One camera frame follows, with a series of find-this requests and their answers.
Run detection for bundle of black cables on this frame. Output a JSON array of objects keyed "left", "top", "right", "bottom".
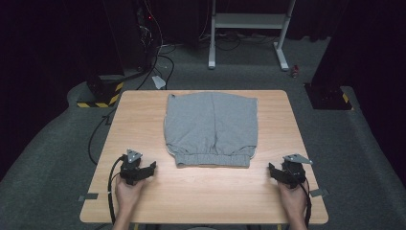
[{"left": 135, "top": 44, "right": 176, "bottom": 91}]

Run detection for white paper scrap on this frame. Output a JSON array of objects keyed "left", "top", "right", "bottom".
[{"left": 151, "top": 75, "right": 168, "bottom": 90}]

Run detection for black yellow striped box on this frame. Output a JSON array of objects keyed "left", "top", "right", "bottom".
[{"left": 76, "top": 74, "right": 125, "bottom": 109}]

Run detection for grey tape piece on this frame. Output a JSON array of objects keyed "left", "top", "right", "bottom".
[
  {"left": 78, "top": 193, "right": 100, "bottom": 202},
  {"left": 308, "top": 188, "right": 329, "bottom": 198}
]

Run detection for black equipment rack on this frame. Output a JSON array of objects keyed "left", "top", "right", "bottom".
[{"left": 101, "top": 0, "right": 161, "bottom": 73}]

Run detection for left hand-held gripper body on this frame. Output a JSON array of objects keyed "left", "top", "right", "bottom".
[{"left": 119, "top": 149, "right": 144, "bottom": 187}]

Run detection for black floor cable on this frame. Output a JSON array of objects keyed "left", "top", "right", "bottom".
[{"left": 87, "top": 106, "right": 118, "bottom": 167}]

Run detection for black base with yellow mark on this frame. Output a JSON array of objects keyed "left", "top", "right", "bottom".
[{"left": 304, "top": 82, "right": 354, "bottom": 111}]

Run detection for white metal stand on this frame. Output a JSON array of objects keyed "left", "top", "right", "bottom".
[{"left": 208, "top": 0, "right": 297, "bottom": 72}]

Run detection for person's right hand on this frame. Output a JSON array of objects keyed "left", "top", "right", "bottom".
[{"left": 277, "top": 180, "right": 310, "bottom": 219}]

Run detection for grey pants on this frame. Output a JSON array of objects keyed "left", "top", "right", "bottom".
[{"left": 163, "top": 91, "right": 259, "bottom": 169}]

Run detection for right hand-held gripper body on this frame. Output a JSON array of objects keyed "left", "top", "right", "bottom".
[{"left": 280, "top": 153, "right": 314, "bottom": 190}]

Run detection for person's left hand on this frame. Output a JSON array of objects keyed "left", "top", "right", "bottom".
[{"left": 114, "top": 174, "right": 147, "bottom": 213}]

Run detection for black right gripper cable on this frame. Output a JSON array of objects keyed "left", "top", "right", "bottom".
[{"left": 296, "top": 173, "right": 312, "bottom": 229}]

